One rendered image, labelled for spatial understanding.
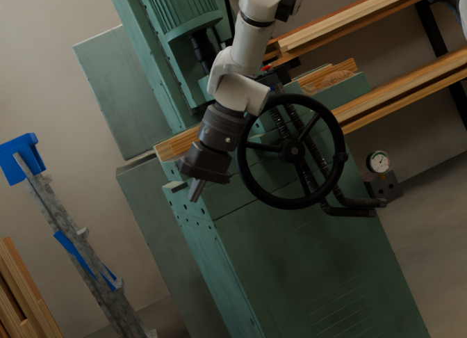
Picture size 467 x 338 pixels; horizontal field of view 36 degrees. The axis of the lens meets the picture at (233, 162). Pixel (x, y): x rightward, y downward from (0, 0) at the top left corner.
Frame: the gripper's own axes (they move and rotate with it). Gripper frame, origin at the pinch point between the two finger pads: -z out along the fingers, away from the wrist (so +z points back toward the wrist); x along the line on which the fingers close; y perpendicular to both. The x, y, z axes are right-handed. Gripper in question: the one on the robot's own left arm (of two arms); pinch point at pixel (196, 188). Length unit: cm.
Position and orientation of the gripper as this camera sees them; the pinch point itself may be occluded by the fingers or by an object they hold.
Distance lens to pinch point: 155.0
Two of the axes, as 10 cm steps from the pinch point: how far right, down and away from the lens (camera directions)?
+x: 8.4, 2.1, 5.1
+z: 3.8, -8.9, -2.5
